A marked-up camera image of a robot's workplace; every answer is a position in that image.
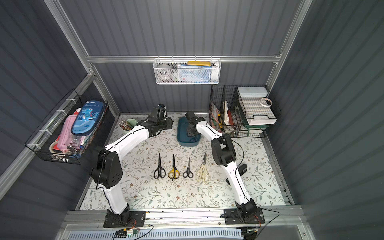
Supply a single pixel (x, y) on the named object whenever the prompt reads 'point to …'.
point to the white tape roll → (265, 105)
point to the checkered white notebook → (256, 113)
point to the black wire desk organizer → (242, 110)
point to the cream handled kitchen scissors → (203, 174)
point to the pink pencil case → (67, 141)
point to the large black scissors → (160, 171)
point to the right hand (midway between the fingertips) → (196, 130)
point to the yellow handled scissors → (174, 173)
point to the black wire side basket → (43, 144)
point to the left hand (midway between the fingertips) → (172, 122)
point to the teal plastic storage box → (183, 138)
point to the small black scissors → (188, 172)
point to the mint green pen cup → (127, 125)
